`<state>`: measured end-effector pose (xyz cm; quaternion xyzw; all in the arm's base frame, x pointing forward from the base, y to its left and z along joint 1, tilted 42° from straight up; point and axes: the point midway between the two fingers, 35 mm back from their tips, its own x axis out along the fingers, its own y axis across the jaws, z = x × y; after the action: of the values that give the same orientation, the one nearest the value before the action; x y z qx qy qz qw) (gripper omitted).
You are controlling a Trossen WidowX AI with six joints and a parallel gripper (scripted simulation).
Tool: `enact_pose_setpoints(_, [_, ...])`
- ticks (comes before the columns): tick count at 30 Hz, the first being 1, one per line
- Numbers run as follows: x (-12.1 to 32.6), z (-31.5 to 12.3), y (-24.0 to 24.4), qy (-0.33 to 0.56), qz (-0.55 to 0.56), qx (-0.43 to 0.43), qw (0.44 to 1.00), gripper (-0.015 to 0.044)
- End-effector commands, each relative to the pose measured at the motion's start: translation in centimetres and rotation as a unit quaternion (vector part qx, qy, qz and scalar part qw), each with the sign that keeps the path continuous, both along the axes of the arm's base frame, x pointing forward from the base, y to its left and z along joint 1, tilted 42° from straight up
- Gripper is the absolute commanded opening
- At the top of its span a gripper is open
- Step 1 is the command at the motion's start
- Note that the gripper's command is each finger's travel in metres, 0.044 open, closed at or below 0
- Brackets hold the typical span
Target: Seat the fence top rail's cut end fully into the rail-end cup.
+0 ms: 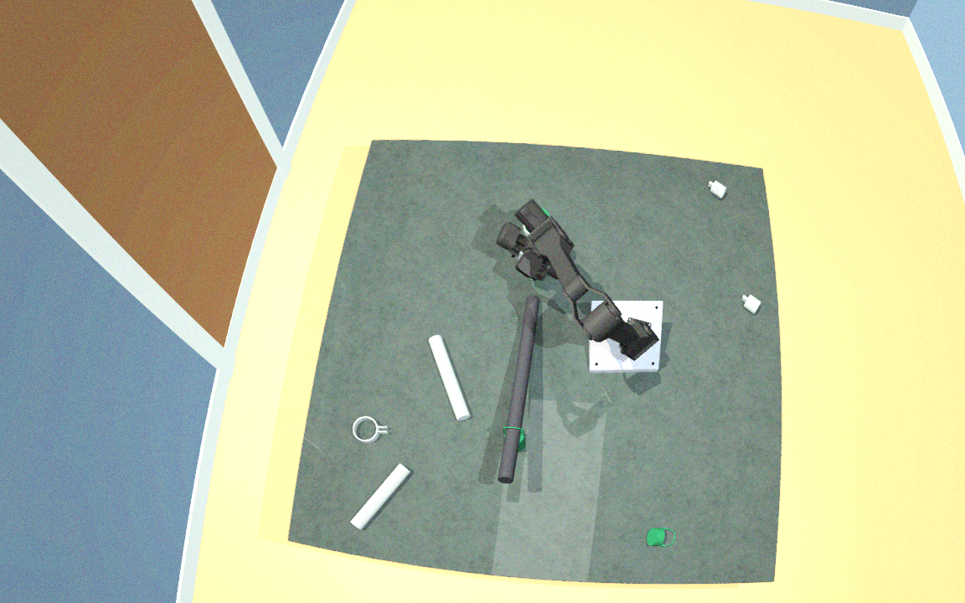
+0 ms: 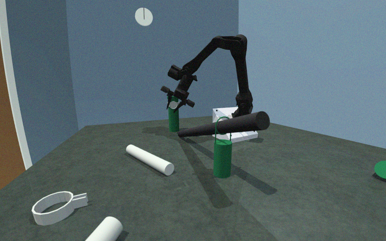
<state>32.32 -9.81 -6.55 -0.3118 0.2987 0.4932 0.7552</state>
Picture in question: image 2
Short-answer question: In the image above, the grey metal pipe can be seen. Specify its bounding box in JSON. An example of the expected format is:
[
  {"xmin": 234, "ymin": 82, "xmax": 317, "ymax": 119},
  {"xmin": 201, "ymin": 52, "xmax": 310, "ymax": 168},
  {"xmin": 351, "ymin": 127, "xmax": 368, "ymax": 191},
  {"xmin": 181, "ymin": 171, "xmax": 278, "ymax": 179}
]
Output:
[{"xmin": 178, "ymin": 111, "xmax": 270, "ymax": 137}]

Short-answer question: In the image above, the green cylinder with loop on top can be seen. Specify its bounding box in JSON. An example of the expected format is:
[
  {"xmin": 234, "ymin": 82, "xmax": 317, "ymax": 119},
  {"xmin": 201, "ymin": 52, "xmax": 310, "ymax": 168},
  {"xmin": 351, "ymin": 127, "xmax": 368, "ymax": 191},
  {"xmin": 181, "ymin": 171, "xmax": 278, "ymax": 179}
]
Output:
[{"xmin": 213, "ymin": 116, "xmax": 232, "ymax": 178}]

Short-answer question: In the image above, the white faceted cup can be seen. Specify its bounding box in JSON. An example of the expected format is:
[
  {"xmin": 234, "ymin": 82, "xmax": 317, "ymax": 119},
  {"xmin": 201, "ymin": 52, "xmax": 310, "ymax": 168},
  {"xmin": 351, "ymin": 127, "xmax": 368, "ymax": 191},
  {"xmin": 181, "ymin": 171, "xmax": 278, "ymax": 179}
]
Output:
[{"xmin": 169, "ymin": 101, "xmax": 179, "ymax": 109}]

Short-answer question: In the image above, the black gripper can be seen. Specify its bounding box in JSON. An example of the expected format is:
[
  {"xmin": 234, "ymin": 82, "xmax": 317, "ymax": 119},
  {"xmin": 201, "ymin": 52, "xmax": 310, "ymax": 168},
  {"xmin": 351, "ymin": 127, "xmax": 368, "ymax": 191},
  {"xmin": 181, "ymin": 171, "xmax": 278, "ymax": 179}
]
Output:
[{"xmin": 161, "ymin": 82, "xmax": 195, "ymax": 113}]

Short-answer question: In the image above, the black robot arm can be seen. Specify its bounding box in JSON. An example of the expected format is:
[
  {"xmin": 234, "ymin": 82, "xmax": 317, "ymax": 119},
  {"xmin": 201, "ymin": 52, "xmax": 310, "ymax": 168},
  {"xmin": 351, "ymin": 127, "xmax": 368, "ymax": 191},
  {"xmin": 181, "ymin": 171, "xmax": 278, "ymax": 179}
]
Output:
[{"xmin": 168, "ymin": 34, "xmax": 253, "ymax": 118}]

